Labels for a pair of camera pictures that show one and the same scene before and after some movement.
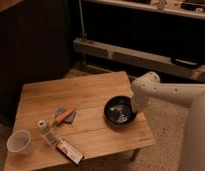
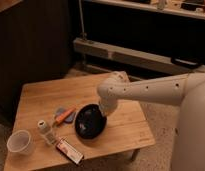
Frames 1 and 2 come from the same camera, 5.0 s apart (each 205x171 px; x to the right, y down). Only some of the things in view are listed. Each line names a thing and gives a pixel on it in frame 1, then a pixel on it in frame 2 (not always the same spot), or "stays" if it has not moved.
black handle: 185,62 stays
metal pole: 81,18 stays
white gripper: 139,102 to 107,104
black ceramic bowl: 120,110 to 90,121
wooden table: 77,118 stays
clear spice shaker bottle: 46,132 stays
